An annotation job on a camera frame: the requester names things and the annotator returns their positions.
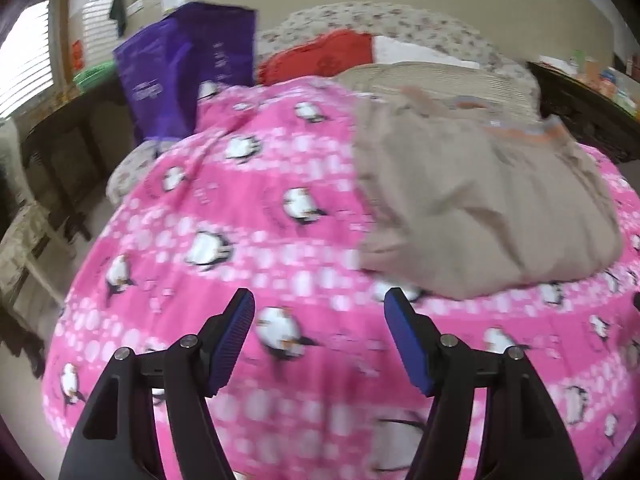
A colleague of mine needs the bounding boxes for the dark wooden desk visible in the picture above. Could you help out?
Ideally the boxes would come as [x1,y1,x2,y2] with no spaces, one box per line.
[20,76,137,242]

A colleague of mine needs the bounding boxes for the dark wooden cabinet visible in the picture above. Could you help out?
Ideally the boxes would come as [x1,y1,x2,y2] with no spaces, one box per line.
[527,60,640,165]

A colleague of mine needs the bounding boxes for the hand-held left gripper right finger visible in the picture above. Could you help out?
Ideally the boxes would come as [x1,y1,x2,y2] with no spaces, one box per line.
[384,287,585,480]

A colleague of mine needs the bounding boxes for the purple bag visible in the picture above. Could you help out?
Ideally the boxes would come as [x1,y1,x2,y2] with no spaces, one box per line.
[113,1,258,143]

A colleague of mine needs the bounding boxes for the dark green hanging cloth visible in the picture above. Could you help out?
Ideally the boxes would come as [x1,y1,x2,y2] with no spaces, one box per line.
[110,0,129,37]

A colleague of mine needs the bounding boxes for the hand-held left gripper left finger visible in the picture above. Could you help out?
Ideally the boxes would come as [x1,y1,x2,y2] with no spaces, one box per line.
[59,287,257,480]

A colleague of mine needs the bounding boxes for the floral bed sheet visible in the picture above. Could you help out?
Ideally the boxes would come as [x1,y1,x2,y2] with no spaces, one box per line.
[106,2,540,203]

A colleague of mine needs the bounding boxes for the window blinds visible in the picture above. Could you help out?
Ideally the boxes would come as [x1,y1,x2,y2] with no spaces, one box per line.
[0,0,126,117]

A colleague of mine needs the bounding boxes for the white cloth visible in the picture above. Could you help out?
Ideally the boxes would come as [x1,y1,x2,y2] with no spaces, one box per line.
[372,35,482,69]

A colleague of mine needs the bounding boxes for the red cushion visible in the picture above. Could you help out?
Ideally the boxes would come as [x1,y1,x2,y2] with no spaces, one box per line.
[257,30,376,87]

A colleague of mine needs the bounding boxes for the beige striped pillow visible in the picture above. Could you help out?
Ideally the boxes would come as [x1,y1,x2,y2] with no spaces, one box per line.
[332,61,545,122]

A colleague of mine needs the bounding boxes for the beige garment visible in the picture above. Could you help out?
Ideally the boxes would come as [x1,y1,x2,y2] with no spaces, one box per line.
[350,85,626,301]

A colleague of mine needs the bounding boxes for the chair with patterned cover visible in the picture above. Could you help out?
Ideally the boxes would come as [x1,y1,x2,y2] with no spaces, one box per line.
[0,200,77,377]

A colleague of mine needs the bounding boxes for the clutter of bottles and packets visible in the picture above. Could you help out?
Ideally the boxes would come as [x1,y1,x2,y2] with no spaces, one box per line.
[567,49,640,117]

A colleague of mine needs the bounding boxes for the green plastic basket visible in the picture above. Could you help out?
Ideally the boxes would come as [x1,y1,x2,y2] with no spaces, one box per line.
[72,60,119,92]

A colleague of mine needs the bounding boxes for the pink penguin print blanket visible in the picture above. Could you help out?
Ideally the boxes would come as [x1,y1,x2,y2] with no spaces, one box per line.
[42,76,640,480]

